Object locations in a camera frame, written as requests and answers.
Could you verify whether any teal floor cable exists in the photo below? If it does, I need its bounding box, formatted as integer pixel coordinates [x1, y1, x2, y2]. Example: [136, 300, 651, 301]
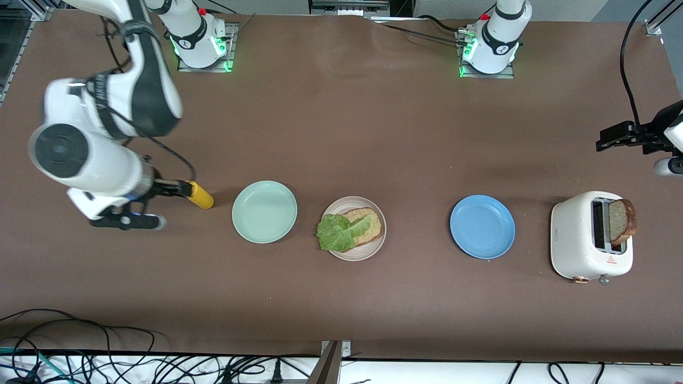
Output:
[0, 347, 73, 384]

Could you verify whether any metal frame with slots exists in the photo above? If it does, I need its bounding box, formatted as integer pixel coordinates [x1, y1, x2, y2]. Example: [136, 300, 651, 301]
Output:
[309, 0, 391, 17]

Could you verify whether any grey metal table bracket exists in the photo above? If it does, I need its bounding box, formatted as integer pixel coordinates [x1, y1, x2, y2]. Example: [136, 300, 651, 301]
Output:
[307, 340, 353, 384]

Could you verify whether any black base power cable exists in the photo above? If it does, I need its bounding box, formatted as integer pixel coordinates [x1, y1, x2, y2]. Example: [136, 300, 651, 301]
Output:
[368, 15, 471, 47]

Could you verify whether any light green plate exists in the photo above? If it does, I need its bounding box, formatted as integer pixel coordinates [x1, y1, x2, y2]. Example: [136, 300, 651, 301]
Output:
[232, 180, 298, 245]

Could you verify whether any aluminium corner profile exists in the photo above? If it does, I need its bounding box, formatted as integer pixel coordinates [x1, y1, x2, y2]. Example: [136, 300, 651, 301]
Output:
[643, 0, 683, 37]

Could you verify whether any white two-slot toaster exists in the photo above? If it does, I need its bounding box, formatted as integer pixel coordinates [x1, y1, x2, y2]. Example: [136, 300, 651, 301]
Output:
[550, 191, 634, 285]

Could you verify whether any brown bread slice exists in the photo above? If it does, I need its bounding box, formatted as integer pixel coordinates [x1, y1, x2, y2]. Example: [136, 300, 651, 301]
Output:
[608, 199, 638, 246]
[341, 207, 384, 247]

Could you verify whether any black floor cable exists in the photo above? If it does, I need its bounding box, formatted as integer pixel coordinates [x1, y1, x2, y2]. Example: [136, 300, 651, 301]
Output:
[0, 320, 158, 384]
[0, 308, 113, 384]

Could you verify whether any blue plate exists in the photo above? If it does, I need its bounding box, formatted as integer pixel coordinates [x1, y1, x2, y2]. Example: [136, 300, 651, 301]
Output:
[449, 194, 517, 260]

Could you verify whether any aluminium table edge rail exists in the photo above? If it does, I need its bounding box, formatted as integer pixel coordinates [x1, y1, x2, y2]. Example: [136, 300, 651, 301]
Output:
[0, 5, 54, 107]

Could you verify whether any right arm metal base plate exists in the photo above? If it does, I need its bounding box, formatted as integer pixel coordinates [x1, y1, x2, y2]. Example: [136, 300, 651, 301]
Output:
[177, 21, 236, 73]

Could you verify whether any yellow mustard squeeze bottle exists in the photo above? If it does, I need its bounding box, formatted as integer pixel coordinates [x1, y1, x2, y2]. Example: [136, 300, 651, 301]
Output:
[184, 181, 215, 210]

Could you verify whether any beige plate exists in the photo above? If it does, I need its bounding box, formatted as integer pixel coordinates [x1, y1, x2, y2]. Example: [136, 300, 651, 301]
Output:
[320, 196, 387, 262]

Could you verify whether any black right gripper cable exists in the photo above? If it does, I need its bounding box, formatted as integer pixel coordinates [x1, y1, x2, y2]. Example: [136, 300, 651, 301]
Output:
[120, 125, 196, 182]

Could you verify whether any green lettuce leaf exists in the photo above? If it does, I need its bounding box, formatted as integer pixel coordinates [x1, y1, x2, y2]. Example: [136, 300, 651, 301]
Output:
[316, 213, 373, 253]

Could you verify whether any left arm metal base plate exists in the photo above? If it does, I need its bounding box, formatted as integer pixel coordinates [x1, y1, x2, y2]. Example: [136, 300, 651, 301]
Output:
[458, 29, 515, 79]

